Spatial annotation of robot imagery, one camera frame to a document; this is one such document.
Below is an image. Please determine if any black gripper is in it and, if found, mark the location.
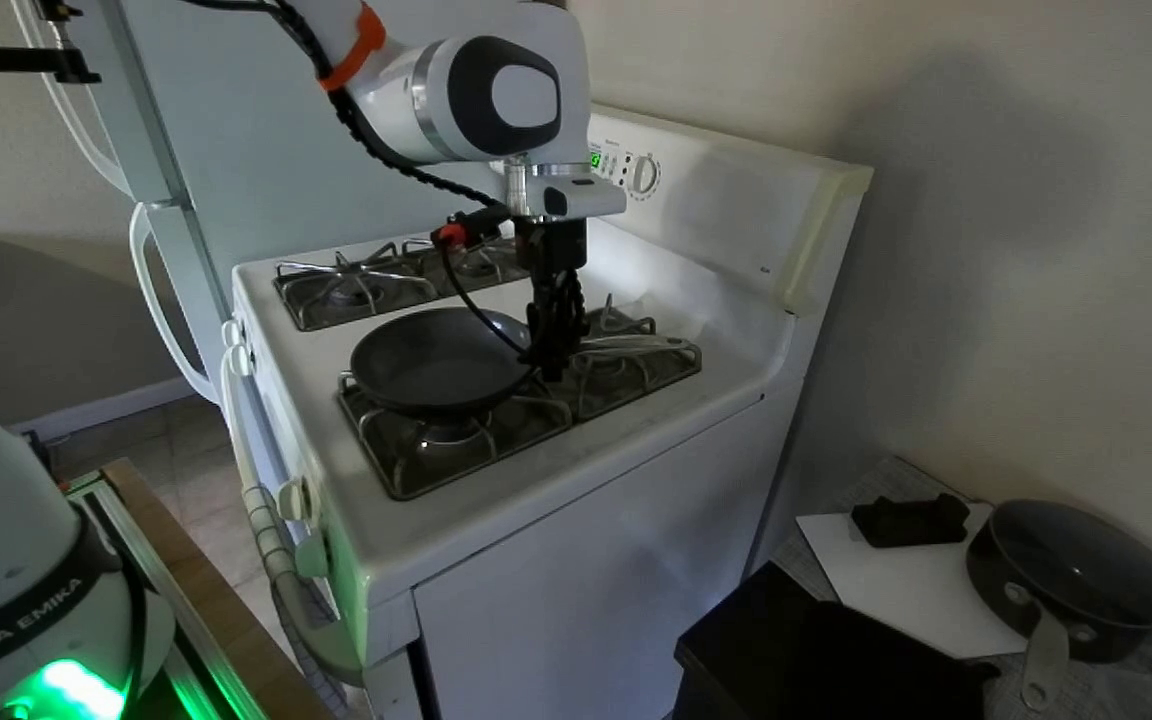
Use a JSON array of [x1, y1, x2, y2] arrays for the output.
[[522, 211, 592, 380]]

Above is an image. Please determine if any dark frying pan silver handle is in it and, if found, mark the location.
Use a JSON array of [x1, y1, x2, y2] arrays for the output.
[[348, 304, 555, 419]]

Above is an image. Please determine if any stove clock control panel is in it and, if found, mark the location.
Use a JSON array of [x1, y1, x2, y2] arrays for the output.
[[583, 141, 665, 198]]

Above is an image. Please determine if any white gas stove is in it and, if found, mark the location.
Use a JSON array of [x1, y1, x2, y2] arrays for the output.
[[216, 98, 877, 720]]

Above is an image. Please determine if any white stove knob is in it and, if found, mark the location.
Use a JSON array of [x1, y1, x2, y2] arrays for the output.
[[216, 336, 259, 388], [271, 473, 326, 527]]

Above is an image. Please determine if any metal burner grate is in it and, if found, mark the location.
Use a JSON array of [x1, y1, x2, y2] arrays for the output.
[[335, 363, 579, 502], [271, 257, 392, 336], [381, 231, 534, 304], [555, 291, 709, 405]]

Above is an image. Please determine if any white refrigerator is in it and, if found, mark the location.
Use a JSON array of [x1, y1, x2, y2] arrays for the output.
[[66, 0, 534, 395]]

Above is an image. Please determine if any small black flat object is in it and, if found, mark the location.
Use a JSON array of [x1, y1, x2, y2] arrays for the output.
[[850, 487, 978, 550]]

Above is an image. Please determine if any black bin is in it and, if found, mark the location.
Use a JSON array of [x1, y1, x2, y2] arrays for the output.
[[672, 554, 1003, 720]]

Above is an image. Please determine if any white flat board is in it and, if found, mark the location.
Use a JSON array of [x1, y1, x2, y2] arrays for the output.
[[791, 499, 1035, 666]]

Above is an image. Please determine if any wooden edged robot table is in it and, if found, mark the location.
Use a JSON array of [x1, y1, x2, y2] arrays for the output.
[[62, 457, 334, 720]]

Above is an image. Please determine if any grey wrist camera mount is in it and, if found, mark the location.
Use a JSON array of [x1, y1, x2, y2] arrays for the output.
[[500, 155, 633, 222]]

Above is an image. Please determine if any red cable connector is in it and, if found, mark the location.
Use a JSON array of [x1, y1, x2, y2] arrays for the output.
[[434, 216, 481, 252]]

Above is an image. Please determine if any white oven door handle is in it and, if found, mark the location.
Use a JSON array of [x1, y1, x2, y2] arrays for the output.
[[234, 356, 307, 576]]

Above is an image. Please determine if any orange cable strap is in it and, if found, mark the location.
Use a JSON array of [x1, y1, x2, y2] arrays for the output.
[[321, 2, 390, 95]]

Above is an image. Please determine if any white curved hose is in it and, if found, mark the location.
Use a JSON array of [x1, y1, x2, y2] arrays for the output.
[[123, 196, 234, 411]]

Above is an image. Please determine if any white wall cable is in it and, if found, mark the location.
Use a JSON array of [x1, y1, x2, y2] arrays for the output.
[[7, 0, 140, 204]]

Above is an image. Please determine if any dark grey pot silver handle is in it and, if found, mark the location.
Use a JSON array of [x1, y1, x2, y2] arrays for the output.
[[960, 496, 1152, 720]]

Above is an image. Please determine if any black mounting bracket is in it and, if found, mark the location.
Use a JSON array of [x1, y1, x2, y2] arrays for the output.
[[0, 38, 106, 89]]

